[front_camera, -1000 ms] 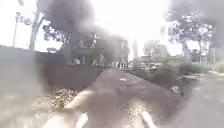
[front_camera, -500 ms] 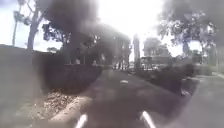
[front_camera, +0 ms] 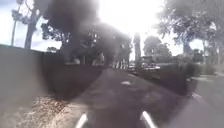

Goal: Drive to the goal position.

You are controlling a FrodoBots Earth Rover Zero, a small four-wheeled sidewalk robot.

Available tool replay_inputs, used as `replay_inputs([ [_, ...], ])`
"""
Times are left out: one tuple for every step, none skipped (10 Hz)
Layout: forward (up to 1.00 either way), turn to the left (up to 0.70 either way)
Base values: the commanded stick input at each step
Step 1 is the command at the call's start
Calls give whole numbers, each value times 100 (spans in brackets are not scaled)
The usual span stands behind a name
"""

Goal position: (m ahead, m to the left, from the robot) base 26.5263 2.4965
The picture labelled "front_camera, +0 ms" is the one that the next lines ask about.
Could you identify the grey asphalt road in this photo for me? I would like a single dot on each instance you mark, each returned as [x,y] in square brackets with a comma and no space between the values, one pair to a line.
[206,100]

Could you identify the large roadside tree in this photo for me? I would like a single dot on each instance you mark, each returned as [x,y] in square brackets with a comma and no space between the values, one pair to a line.
[195,23]

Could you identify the tall bare-trunk tree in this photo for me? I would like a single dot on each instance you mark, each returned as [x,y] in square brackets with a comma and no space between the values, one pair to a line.
[28,23]

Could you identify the dark low hedge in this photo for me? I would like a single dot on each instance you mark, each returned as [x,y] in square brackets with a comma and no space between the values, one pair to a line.
[170,78]

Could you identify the grey fence wall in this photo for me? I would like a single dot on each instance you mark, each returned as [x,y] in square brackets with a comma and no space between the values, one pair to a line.
[20,71]

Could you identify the robot's own part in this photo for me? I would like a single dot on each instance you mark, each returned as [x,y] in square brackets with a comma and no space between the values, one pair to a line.
[148,120]
[81,121]

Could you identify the grey paved footpath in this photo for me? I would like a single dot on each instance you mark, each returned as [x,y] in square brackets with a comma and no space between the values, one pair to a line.
[113,100]

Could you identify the large dark tree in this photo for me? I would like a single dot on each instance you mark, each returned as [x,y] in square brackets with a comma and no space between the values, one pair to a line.
[83,36]

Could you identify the dry leaf-strewn ground strip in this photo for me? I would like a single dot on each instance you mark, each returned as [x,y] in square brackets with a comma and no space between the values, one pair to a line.
[31,111]

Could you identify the distant round tree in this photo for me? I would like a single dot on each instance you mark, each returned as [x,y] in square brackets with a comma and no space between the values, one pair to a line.
[155,48]

